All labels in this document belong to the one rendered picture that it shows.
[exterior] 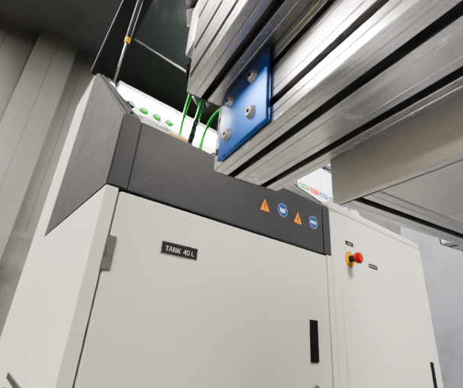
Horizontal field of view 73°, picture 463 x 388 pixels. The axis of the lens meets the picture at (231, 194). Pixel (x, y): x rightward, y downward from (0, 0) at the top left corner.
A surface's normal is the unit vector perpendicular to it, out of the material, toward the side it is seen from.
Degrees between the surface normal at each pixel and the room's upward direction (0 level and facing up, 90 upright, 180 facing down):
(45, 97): 90
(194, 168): 90
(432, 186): 180
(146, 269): 90
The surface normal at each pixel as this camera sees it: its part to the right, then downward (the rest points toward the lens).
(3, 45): 0.50, -0.32
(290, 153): -0.07, 0.92
